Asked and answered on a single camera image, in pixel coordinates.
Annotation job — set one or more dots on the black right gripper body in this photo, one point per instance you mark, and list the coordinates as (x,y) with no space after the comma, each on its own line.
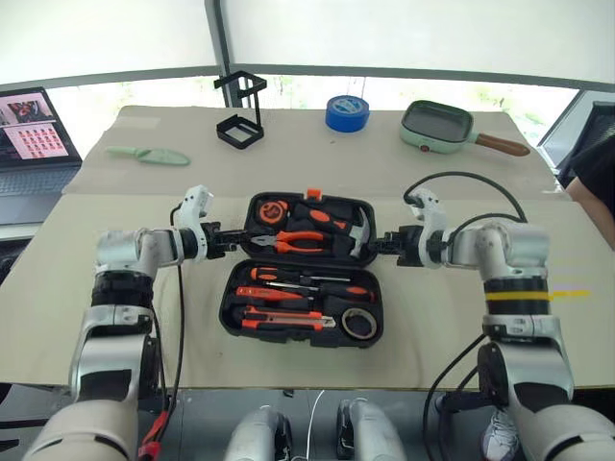
(410,247)

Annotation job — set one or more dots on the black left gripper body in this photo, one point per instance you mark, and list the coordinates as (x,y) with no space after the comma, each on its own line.
(214,242)

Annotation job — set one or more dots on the black and orange screwdriver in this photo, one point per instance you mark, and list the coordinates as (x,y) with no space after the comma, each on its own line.
(351,291)
(263,274)

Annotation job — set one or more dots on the black electrical tape roll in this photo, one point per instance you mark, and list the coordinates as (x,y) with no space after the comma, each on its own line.
(347,322)

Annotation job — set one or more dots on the orange utility knife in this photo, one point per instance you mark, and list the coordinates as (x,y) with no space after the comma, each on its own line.
(278,321)

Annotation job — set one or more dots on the black plastic tool case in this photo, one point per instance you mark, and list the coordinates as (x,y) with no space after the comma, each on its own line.
(298,338)

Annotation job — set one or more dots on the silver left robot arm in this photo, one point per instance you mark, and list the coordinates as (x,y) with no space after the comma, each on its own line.
(120,249)

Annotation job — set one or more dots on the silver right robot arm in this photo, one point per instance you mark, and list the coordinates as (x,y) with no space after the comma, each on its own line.
(509,245)

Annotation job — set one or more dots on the black and orange claw hammer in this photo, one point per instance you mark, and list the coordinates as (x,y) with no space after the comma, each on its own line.
(358,233)

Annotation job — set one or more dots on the black and orange tape measure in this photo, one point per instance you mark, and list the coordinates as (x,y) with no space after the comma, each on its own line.
(271,212)

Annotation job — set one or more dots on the beige table cloth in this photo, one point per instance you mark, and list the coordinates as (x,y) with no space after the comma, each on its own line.
(432,326)
(312,163)

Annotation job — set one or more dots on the green plastic trowel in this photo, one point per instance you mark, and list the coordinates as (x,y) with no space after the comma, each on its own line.
(158,156)

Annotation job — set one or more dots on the green electric frying pan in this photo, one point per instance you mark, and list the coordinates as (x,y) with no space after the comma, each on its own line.
(432,134)

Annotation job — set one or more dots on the blue tape roll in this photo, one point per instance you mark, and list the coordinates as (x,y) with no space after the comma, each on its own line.
(346,117)

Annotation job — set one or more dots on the black mesh chair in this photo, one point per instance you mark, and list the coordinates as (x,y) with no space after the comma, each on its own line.
(557,139)

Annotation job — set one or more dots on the grey rounded leg shell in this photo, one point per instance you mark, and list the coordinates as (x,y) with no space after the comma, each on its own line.
(254,432)
(370,432)

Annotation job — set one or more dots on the grey laptop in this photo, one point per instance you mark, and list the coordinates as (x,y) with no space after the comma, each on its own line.
(33,182)

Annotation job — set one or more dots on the person in black shirt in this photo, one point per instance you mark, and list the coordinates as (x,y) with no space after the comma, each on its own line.
(596,173)

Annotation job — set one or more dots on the white sneaker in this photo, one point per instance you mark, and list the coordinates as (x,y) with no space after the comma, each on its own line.
(499,434)

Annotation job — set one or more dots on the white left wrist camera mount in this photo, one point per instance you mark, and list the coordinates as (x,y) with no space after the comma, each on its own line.
(192,206)

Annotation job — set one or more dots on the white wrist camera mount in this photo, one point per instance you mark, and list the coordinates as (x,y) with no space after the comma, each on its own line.
(192,206)
(432,211)

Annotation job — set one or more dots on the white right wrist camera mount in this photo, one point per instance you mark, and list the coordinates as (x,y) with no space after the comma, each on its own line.
(432,211)

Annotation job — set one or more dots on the grey window frame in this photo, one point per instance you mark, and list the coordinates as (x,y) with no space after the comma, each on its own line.
(218,38)

